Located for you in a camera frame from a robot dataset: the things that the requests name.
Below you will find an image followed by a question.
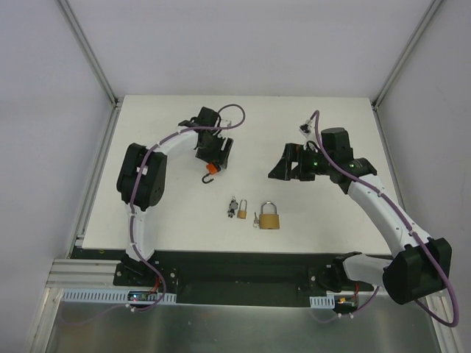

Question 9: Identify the orange padlock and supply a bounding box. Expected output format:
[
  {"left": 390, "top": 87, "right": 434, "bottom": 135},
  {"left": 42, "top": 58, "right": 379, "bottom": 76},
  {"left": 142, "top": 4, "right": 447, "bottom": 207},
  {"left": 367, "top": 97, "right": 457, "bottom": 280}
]
[{"left": 202, "top": 163, "right": 221, "bottom": 184}]

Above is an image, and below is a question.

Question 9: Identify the large brass padlock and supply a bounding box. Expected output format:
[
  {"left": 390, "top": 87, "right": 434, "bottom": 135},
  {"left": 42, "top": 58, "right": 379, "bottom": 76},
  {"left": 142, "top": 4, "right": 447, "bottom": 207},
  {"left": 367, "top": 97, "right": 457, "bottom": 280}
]
[{"left": 259, "top": 202, "right": 280, "bottom": 230}]

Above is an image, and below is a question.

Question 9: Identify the key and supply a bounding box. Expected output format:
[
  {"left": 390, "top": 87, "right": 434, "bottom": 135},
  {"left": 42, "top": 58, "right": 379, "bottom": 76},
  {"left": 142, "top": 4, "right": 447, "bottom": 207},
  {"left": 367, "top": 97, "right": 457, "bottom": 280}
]
[{"left": 253, "top": 212, "right": 260, "bottom": 228}]

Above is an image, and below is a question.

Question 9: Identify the small brass padlock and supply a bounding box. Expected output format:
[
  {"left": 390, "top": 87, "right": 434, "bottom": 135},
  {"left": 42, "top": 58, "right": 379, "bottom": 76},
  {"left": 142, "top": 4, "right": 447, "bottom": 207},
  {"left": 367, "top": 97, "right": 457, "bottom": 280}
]
[{"left": 236, "top": 199, "right": 248, "bottom": 219}]

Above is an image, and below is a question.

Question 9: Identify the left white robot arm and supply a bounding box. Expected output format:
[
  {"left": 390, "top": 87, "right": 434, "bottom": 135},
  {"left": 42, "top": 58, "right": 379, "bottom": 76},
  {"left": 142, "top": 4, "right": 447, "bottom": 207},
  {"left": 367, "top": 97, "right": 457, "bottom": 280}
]
[{"left": 116, "top": 104, "right": 233, "bottom": 286}]

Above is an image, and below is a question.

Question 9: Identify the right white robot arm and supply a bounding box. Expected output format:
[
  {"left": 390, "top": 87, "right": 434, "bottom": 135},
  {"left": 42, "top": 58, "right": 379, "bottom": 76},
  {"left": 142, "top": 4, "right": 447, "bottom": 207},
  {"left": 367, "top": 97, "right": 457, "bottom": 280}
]
[{"left": 268, "top": 127, "right": 452, "bottom": 304}]

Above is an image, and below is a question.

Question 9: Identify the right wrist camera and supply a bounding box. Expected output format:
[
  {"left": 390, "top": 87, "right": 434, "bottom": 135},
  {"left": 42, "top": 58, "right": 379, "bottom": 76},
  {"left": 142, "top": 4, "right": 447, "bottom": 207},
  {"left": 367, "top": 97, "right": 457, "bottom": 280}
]
[{"left": 299, "top": 119, "right": 312, "bottom": 136}]

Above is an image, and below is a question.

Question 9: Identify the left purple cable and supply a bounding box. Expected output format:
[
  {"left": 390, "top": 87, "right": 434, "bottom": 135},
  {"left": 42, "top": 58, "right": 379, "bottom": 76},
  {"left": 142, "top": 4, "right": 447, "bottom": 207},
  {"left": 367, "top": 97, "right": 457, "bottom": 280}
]
[{"left": 58, "top": 104, "right": 247, "bottom": 325}]

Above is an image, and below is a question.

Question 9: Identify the purple cable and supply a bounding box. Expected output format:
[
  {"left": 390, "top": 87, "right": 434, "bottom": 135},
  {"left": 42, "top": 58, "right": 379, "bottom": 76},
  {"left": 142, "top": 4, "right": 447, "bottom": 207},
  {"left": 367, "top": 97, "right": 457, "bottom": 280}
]
[
  {"left": 58, "top": 104, "right": 247, "bottom": 325},
  {"left": 308, "top": 110, "right": 461, "bottom": 328}
]

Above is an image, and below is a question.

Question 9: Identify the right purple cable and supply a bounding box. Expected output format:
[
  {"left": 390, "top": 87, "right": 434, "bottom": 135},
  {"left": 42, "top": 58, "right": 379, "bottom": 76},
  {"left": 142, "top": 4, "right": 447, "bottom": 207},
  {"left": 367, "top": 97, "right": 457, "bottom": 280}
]
[{"left": 308, "top": 110, "right": 461, "bottom": 328}]

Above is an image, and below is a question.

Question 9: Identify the left aluminium frame post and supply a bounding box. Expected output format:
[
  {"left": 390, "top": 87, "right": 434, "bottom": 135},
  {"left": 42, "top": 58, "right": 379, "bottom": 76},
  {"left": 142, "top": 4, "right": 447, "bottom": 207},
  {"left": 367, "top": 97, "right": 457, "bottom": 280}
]
[{"left": 54, "top": 0, "right": 124, "bottom": 110}]

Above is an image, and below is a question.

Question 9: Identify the aluminium frame post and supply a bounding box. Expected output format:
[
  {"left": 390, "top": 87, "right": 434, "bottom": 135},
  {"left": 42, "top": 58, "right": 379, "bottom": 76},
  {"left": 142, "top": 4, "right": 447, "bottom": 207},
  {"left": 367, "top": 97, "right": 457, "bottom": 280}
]
[
  {"left": 371, "top": 0, "right": 446, "bottom": 111},
  {"left": 54, "top": 0, "right": 124, "bottom": 110}
]

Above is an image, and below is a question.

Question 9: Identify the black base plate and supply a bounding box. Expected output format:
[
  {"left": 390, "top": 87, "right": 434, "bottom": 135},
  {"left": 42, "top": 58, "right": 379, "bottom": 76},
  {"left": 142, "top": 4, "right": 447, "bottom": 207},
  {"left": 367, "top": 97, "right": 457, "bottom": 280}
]
[{"left": 71, "top": 249, "right": 374, "bottom": 307}]

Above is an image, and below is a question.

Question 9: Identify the right white cable duct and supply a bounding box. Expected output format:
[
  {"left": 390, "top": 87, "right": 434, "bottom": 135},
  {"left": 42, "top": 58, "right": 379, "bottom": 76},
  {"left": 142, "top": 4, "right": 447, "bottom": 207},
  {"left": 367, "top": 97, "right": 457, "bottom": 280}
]
[{"left": 309, "top": 295, "right": 336, "bottom": 310}]

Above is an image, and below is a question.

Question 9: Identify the white cable duct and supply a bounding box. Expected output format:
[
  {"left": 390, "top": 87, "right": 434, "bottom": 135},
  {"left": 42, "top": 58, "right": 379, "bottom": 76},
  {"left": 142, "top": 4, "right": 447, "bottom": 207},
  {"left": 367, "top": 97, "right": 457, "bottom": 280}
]
[
  {"left": 62, "top": 289, "right": 177, "bottom": 306},
  {"left": 309, "top": 295, "right": 336, "bottom": 310}
]

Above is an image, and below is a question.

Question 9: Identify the right aluminium frame post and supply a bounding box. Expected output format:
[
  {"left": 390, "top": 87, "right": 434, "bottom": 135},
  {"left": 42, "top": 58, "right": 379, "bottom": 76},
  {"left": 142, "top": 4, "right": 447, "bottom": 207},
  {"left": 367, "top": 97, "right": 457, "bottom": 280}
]
[{"left": 371, "top": 0, "right": 446, "bottom": 111}]

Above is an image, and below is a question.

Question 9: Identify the left white cable duct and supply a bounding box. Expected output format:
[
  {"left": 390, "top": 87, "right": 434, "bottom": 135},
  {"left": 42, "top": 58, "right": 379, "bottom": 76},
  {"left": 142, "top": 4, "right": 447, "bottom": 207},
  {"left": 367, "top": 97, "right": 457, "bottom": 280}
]
[{"left": 62, "top": 289, "right": 177, "bottom": 306}]

